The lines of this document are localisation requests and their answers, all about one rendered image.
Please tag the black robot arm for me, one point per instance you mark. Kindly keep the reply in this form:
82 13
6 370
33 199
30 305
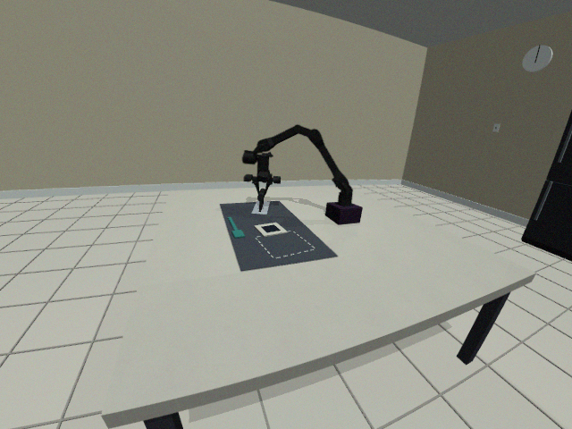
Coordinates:
264 145

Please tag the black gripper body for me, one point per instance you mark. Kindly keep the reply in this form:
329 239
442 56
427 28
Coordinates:
249 177

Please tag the teal flat trowel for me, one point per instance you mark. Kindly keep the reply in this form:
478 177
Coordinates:
236 233

